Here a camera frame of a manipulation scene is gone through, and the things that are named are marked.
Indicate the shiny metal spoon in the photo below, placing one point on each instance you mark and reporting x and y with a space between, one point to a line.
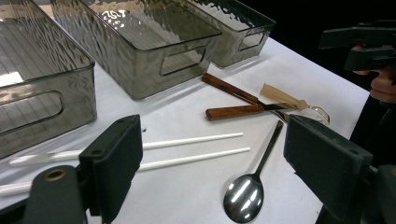
244 196

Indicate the wooden spatula piece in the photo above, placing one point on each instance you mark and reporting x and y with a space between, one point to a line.
280 95

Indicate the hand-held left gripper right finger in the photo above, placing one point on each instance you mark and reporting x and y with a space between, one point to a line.
327 161

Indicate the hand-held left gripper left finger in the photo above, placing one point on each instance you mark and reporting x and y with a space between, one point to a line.
115 161

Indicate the white chopstick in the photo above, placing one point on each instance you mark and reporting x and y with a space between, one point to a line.
193 140
202 157

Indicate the smoky clear plastic bin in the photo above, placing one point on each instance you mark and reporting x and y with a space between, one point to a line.
230 40
37 77
137 65

